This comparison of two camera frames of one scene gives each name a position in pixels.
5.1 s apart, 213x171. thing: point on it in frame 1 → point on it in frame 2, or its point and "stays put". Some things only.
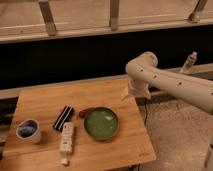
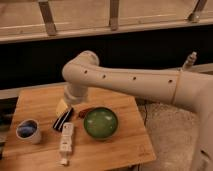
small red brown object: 83,113 stays put
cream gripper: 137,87 → 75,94
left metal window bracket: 48,17 stays put
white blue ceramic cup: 28,131 stays put
